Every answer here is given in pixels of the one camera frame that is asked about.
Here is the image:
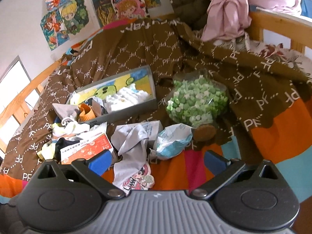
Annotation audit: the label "yellow striped sock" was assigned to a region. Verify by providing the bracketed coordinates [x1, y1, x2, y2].
[37, 121, 90, 160]

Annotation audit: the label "grey tray with cartoon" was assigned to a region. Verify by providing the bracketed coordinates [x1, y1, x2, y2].
[66, 65, 158, 126]

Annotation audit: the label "brown quilted jacket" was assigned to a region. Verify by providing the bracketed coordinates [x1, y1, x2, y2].
[170, 0, 210, 30]

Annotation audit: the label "jar of green stars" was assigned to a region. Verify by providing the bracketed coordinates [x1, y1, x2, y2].
[165, 69, 228, 142]

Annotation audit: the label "orange white medicine box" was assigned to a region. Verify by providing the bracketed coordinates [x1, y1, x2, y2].
[60, 133, 114, 164]

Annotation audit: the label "black sock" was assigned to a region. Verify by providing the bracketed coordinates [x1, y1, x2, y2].
[54, 137, 80, 162]

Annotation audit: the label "window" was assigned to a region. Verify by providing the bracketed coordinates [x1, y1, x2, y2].
[1, 56, 31, 145]

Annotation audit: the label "white cartoon print sock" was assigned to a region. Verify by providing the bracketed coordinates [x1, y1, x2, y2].
[111, 125, 155, 194]

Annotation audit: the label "wooden bed rail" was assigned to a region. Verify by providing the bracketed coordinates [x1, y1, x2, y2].
[1, 8, 311, 126]

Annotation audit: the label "brown PF patterned blanket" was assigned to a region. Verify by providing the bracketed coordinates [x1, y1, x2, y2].
[0, 18, 312, 198]

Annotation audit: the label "white fluffy cloth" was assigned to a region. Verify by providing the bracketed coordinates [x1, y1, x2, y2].
[104, 83, 150, 113]

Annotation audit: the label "blue white packet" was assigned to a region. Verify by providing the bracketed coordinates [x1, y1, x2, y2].
[151, 123, 192, 160]

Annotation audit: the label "white small box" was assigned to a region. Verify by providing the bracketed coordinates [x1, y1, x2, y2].
[115, 121, 163, 143]

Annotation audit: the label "cartoon wall posters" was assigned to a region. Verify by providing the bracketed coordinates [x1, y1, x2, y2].
[40, 0, 161, 50]

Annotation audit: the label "grey folded cloth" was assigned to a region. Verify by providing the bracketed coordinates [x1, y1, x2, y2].
[52, 103, 80, 126]

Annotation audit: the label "pink cloth pile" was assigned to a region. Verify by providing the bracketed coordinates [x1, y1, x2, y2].
[201, 0, 302, 42]

